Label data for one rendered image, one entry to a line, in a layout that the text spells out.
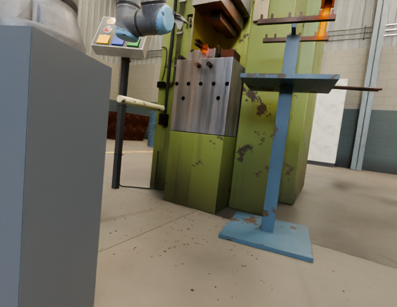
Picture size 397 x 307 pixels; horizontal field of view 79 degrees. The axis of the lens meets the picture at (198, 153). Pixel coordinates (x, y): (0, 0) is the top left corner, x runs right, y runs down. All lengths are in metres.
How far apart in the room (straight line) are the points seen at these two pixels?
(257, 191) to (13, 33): 1.38
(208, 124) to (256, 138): 0.32
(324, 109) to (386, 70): 1.69
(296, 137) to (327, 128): 4.71
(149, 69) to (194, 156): 8.96
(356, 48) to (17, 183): 7.58
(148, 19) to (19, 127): 0.65
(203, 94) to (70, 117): 1.06
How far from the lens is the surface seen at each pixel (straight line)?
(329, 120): 6.66
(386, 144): 7.33
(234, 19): 1.91
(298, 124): 1.95
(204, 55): 1.62
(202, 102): 1.48
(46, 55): 0.48
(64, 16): 0.58
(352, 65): 7.57
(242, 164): 1.57
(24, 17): 0.55
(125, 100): 1.54
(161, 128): 1.87
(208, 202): 1.47
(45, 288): 0.59
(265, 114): 1.55
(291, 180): 1.97
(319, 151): 6.64
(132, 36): 1.05
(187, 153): 1.50
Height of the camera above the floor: 0.47
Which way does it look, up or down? 5 degrees down
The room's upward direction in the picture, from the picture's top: 6 degrees clockwise
